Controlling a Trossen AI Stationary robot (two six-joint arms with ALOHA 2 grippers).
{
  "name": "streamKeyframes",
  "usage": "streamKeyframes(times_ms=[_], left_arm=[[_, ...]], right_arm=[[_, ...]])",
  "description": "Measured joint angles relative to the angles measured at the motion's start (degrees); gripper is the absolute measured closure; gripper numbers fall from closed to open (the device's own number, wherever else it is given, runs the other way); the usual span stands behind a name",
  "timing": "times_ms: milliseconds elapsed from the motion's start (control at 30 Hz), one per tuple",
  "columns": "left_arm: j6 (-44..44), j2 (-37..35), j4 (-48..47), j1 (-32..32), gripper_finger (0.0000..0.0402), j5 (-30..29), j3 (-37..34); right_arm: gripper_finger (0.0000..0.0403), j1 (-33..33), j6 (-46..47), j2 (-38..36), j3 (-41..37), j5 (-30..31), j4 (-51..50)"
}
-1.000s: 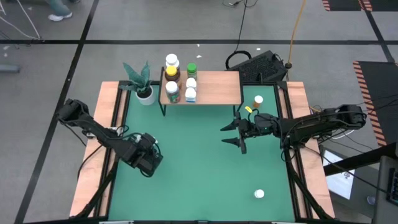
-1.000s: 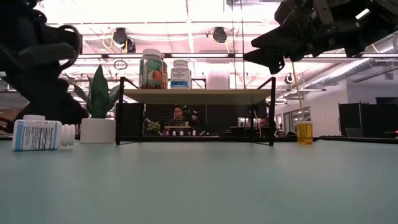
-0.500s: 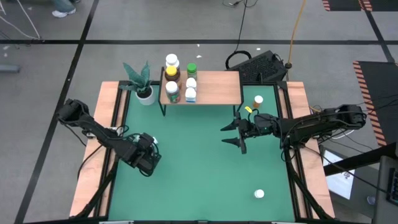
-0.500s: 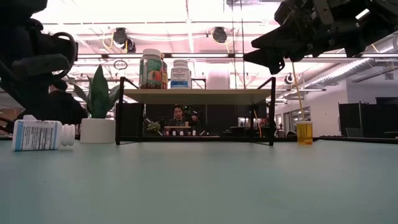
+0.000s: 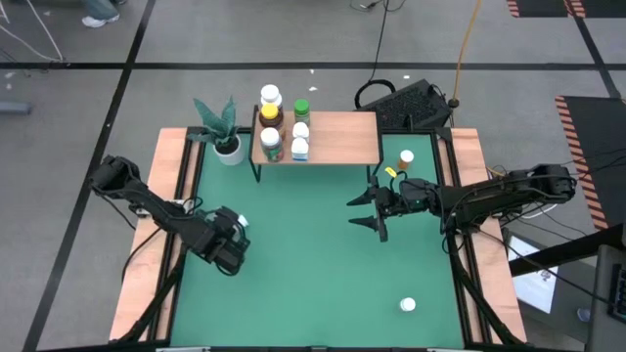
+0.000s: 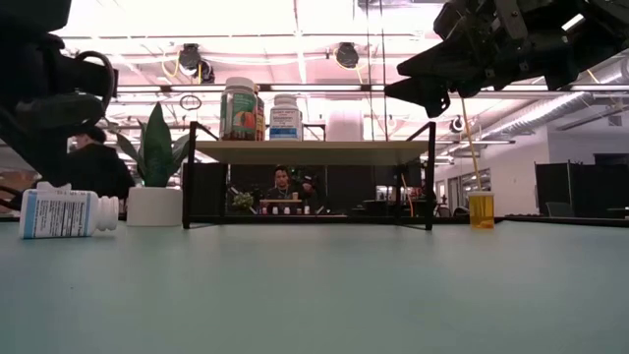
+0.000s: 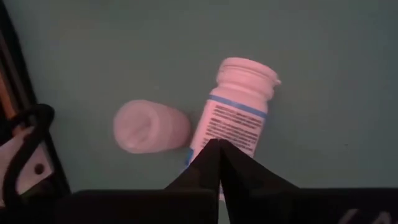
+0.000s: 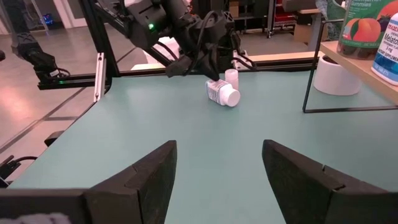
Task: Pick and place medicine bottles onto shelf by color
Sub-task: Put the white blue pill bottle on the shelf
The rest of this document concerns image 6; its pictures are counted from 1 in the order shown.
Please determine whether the hanging metal ring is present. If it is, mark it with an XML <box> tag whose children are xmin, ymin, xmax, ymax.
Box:
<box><xmin>178</xmin><ymin>93</ymin><xmax>203</xmax><ymax>112</ymax></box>

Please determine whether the snake plant in white pot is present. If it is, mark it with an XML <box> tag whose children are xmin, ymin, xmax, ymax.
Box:
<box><xmin>101</xmin><ymin>101</ymin><xmax>192</xmax><ymax>228</ymax></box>

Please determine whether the white bottle blue-striped label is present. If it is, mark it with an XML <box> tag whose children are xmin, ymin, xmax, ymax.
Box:
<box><xmin>18</xmin><ymin>189</ymin><xmax>121</xmax><ymax>241</ymax></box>

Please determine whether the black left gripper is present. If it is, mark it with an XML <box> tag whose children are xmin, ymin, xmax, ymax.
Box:
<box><xmin>9</xmin><ymin>91</ymin><xmax>107</xmax><ymax>148</ymax></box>

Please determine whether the black overhead frame bar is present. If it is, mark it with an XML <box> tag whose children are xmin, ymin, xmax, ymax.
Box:
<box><xmin>115</xmin><ymin>83</ymin><xmax>629</xmax><ymax>95</ymax></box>

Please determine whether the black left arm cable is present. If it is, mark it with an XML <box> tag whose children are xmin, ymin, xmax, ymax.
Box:
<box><xmin>73</xmin><ymin>50</ymin><xmax>119</xmax><ymax>124</ymax></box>

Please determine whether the white Trader Joe's melatonin bottle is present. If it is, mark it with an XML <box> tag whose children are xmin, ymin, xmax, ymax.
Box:
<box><xmin>268</xmin><ymin>92</ymin><xmax>304</xmax><ymax>143</ymax></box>

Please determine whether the black office partition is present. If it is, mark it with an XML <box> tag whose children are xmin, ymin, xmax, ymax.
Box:
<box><xmin>534</xmin><ymin>152</ymin><xmax>629</xmax><ymax>218</ymax></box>

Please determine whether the silver ventilation duct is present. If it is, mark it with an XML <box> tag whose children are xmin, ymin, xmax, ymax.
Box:
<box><xmin>479</xmin><ymin>58</ymin><xmax>629</xmax><ymax>144</ymax></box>

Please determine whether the black hanging cable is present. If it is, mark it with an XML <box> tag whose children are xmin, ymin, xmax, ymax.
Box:
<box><xmin>379</xmin><ymin>0</ymin><xmax>389</xmax><ymax>143</ymax></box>

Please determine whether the large white-capped labelled bottle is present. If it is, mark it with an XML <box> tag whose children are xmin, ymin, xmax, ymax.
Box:
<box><xmin>218</xmin><ymin>76</ymin><xmax>260</xmax><ymax>143</ymax></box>

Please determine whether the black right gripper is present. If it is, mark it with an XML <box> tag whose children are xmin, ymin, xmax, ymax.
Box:
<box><xmin>384</xmin><ymin>0</ymin><xmax>581</xmax><ymax>118</ymax></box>

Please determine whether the person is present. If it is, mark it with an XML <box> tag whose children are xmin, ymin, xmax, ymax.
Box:
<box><xmin>264</xmin><ymin>164</ymin><xmax>318</xmax><ymax>215</ymax></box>
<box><xmin>66</xmin><ymin>126</ymin><xmax>137</xmax><ymax>201</ymax></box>

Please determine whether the wooden shelf black metal frame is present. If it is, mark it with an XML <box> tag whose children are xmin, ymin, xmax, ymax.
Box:
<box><xmin>181</xmin><ymin>120</ymin><xmax>437</xmax><ymax>231</ymax></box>

